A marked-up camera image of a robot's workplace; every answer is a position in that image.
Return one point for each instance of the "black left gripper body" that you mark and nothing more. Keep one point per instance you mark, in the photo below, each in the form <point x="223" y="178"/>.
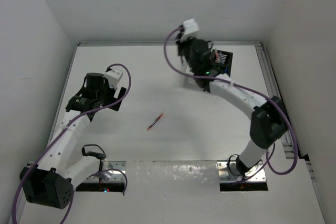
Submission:
<point x="106" y="95"/>

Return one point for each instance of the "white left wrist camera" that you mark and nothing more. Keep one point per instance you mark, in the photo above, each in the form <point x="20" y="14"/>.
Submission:
<point x="113" y="77"/>

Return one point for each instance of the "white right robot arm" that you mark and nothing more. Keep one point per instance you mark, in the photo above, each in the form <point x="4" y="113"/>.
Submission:
<point x="266" y="123"/>

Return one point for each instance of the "black slotted container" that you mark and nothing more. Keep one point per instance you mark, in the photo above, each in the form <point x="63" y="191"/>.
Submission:
<point x="226" y="61"/>

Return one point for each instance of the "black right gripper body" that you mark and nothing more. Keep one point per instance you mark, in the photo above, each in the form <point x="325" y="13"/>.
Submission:
<point x="184" y="47"/>

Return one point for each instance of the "red clear pen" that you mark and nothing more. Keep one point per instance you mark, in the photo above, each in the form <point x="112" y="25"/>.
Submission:
<point x="218" y="60"/>

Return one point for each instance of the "orange red pen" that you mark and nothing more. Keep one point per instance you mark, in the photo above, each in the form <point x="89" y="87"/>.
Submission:
<point x="155" y="121"/>

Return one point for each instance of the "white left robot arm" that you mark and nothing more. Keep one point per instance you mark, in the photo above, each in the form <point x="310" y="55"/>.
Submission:
<point x="51" y="182"/>

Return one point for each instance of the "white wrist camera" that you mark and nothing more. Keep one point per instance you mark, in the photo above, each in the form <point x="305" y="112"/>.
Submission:
<point x="189" y="29"/>
<point x="113" y="77"/>

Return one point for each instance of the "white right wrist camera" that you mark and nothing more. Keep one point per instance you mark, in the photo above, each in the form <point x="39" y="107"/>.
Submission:
<point x="189" y="29"/>

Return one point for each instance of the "white slotted container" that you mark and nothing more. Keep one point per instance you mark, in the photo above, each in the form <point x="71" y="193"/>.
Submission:
<point x="189" y="82"/>

